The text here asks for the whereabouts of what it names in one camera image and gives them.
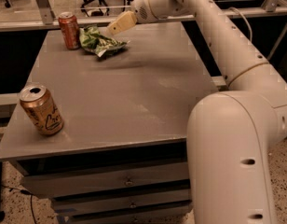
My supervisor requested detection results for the green jalapeno chip bag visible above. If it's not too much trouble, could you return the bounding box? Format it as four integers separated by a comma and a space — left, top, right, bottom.
79, 25, 127, 57

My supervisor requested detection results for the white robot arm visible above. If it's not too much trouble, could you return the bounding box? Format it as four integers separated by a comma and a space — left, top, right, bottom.
107, 0, 287, 224

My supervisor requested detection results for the gold LaCroix can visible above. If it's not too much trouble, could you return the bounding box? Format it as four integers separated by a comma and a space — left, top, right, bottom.
20, 83, 64, 135

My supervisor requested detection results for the white cable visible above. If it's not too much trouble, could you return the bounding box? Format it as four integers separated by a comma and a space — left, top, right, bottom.
228, 7, 253, 44

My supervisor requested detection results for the black floor cable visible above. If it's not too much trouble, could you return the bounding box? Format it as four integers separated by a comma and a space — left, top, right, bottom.
1, 184, 39, 224

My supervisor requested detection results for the red coke can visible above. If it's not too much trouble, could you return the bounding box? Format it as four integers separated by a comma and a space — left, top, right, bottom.
58, 12, 80, 49

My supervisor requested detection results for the metal railing frame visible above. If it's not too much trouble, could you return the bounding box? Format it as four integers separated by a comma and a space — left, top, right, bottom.
0, 0, 287, 34

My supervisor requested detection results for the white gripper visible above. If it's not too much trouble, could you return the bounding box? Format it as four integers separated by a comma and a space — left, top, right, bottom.
106, 0, 157, 35

